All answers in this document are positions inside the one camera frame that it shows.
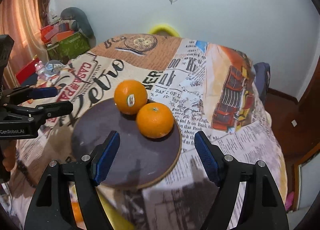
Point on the yellow chair back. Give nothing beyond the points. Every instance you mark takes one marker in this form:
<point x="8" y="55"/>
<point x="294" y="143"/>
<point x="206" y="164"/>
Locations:
<point x="163" y="29"/>

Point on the red gift boxes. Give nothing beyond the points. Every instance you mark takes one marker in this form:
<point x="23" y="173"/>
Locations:
<point x="56" y="32"/>

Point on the green patterned box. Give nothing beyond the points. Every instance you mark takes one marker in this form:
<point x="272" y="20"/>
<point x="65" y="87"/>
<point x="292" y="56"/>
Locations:
<point x="68" y="48"/>

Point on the dark blue chair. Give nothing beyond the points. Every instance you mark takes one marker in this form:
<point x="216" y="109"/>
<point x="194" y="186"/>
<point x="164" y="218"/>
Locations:
<point x="262" y="79"/>

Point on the large orange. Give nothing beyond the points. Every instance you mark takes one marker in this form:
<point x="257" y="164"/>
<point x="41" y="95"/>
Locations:
<point x="154" y="120"/>

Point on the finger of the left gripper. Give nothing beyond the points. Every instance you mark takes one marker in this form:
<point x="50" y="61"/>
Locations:
<point x="11" y="112"/>
<point x="22" y="94"/>

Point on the brown wooden door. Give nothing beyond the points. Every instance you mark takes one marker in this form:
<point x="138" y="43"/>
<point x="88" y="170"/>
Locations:
<point x="295" y="124"/>

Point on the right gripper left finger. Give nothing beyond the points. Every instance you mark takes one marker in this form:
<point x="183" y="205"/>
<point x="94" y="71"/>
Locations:
<point x="51" y="206"/>

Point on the yellow banana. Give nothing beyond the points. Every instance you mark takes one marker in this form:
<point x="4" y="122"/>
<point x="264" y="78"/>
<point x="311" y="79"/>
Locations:
<point x="117" y="221"/>

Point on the orange with sticker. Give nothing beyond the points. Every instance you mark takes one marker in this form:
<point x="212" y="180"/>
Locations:
<point x="130" y="96"/>

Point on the orange pink curtain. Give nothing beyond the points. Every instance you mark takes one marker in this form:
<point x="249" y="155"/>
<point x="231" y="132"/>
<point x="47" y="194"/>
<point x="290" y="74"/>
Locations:
<point x="22" y="20"/>

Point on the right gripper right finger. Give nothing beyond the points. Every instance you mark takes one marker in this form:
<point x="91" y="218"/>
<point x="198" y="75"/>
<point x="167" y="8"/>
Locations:
<point x="262" y="207"/>

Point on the person's hand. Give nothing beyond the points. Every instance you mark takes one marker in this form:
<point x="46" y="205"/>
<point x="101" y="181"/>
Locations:
<point x="9" y="156"/>

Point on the retro print tablecloth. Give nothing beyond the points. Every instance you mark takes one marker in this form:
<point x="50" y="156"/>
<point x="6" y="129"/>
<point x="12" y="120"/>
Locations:
<point x="172" y="70"/>

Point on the pink toy figure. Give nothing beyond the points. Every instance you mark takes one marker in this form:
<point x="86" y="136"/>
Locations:
<point x="41" y="69"/>

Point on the dark purple plate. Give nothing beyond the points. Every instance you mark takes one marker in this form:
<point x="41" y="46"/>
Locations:
<point x="140" y="162"/>

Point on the small mandarin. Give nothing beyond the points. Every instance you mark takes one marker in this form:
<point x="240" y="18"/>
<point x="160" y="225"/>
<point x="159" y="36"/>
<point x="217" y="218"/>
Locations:
<point x="77" y="212"/>

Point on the grey plush pillow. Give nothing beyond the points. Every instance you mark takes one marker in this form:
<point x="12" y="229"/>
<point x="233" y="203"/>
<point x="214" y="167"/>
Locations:
<point x="78" y="21"/>

